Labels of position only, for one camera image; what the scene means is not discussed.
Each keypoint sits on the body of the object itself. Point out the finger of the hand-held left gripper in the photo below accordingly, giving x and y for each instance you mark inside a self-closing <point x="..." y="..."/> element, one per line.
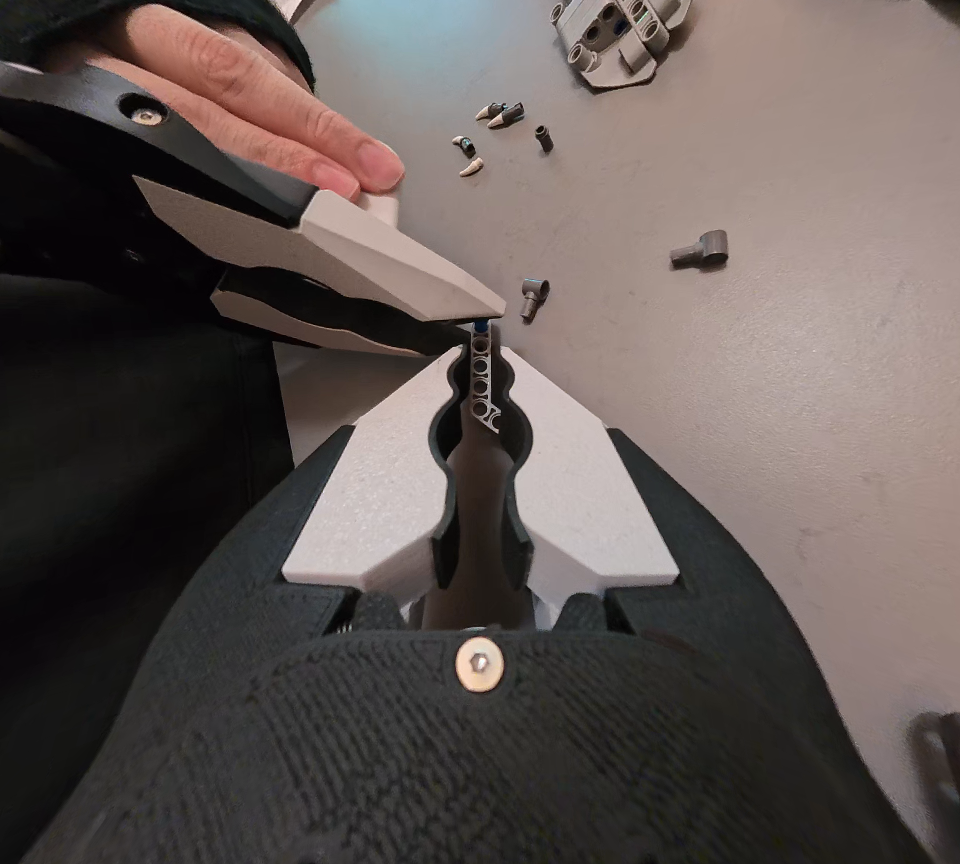
<point x="420" y="271"/>
<point x="300" y="328"/>

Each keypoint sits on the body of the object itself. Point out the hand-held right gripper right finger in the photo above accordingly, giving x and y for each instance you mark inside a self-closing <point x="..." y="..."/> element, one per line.
<point x="592" y="504"/>

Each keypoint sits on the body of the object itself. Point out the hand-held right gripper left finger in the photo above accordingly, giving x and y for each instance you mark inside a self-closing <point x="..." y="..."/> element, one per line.
<point x="360" y="504"/>

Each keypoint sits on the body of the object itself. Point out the grey perforated toy beam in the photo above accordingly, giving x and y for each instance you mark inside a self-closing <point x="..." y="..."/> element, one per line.
<point x="480" y="384"/>

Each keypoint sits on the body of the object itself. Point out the grey desk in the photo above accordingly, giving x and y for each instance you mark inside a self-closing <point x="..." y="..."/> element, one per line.
<point x="750" y="429"/>

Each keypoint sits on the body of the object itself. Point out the person's left hand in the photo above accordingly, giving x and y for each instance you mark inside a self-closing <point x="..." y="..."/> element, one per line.
<point x="247" y="106"/>

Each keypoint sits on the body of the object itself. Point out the small white claw piece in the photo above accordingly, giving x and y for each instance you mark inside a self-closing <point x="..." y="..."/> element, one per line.
<point x="471" y="167"/>
<point x="489" y="111"/>
<point x="508" y="117"/>
<point x="463" y="144"/>

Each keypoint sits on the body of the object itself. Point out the grey toy axle connector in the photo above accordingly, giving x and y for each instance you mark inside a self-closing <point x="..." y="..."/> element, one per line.
<point x="712" y="245"/>
<point x="534" y="294"/>

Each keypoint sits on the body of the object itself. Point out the small dark grey pin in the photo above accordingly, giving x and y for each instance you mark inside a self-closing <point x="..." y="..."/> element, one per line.
<point x="544" y="138"/>

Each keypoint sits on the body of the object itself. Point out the person's black trousers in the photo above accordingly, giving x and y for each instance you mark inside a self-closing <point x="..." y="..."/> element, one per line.
<point x="112" y="466"/>

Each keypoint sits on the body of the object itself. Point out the grey plastic part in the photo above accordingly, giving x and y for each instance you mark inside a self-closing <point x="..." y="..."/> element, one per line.
<point x="937" y="751"/>

